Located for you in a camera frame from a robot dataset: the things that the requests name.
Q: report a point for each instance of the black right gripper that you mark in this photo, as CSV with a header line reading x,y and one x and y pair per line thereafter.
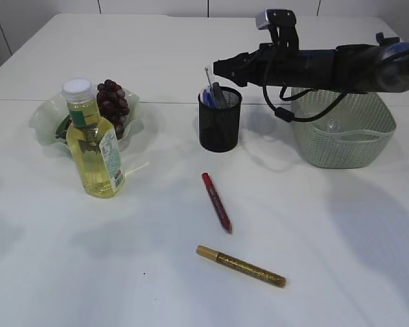
x,y
280,63

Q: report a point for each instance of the silver glitter pen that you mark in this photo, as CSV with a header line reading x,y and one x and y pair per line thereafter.
x,y
220,100

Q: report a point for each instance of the clear plastic ruler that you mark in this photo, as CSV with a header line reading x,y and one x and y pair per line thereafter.
x,y
209,75

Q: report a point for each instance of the blue scissors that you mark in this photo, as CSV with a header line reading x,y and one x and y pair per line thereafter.
x,y
207,98

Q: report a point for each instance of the clear bubble plastic sheet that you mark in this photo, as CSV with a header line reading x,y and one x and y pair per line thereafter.
x,y
333,126

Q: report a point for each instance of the red glitter pen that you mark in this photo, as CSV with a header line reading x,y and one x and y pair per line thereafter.
x,y
217,203

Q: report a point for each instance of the purple grape bunch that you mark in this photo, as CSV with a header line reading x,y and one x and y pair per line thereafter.
x,y
108,99

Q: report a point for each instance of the yellow oil bottle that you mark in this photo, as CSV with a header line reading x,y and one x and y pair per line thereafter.
x,y
92,141

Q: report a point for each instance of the gold glitter pen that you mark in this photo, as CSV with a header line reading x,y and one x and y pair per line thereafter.
x,y
242,267

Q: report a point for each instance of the blue black right robot arm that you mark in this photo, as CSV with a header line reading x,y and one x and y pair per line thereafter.
x,y
355,68

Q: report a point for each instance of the black mesh pen holder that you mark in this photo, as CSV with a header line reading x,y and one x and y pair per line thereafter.
x,y
218,129

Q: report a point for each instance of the green plastic basket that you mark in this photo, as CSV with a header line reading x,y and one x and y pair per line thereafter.
x,y
367,125

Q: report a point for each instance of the translucent green wavy plate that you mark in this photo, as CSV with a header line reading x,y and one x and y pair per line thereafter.
x,y
49,120

